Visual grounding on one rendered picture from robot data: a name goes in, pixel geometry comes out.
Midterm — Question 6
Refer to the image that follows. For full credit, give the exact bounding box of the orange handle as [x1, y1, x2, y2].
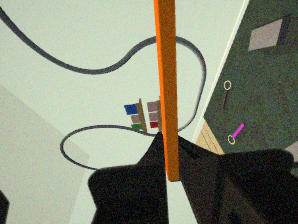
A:
[154, 0, 179, 181]

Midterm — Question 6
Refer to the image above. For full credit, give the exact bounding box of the pink-handled white ring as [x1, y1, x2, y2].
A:
[228, 123, 246, 144]

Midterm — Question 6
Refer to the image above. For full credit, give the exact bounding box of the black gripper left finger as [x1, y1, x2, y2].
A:
[88, 132, 169, 224]

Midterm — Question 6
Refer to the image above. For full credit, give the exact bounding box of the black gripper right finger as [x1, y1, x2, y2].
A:
[178, 135, 294, 224]

